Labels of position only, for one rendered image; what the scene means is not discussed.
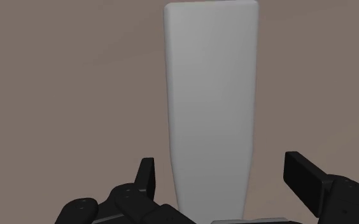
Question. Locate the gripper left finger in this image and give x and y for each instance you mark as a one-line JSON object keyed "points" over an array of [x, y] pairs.
{"points": [[129, 201]]}

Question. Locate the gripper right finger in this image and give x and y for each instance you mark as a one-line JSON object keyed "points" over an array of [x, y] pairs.
{"points": [[322, 186]]}

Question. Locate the white toilet tank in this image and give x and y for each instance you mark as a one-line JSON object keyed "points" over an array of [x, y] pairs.
{"points": [[211, 108]]}

